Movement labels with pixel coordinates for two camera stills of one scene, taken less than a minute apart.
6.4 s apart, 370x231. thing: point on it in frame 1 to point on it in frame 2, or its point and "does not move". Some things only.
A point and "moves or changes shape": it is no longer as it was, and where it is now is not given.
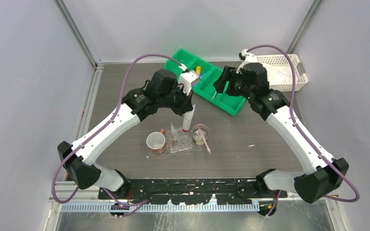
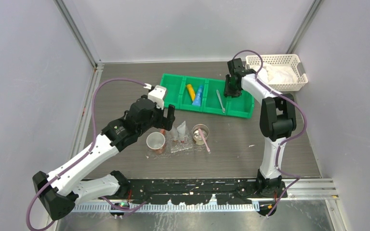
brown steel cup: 196,135 does not move
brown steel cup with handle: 156,140 does not move
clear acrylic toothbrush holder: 184,140 does not move
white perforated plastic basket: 280,72 does not move
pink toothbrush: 204,140 does not move
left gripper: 186,105 to 165,122
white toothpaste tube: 174,133 does not move
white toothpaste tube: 187,119 to 181,129
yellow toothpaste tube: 198,70 moves or changes shape
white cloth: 279,74 does not move
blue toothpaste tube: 201,76 to 197,102
